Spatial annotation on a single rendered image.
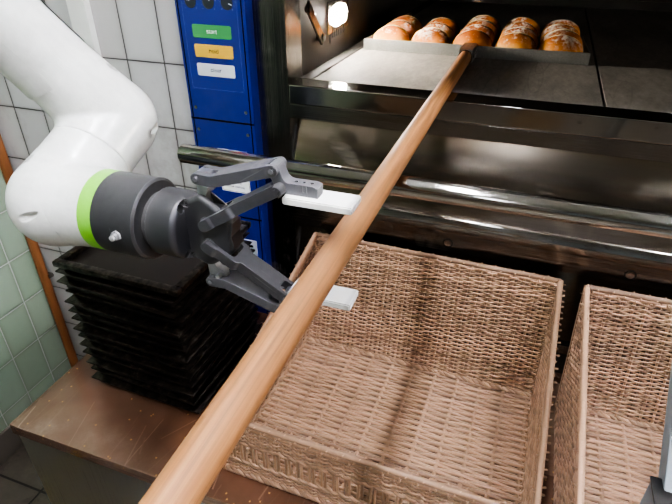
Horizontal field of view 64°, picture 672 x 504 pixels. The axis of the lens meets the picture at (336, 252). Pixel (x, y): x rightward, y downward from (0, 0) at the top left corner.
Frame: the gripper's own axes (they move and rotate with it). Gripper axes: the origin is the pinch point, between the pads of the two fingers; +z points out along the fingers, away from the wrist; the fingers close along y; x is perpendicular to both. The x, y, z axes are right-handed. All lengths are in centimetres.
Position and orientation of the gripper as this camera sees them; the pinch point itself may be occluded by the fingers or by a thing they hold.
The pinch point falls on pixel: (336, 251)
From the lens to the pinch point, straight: 53.5
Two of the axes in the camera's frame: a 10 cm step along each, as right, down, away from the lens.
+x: -3.3, 5.0, -8.0
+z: 9.4, 1.8, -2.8
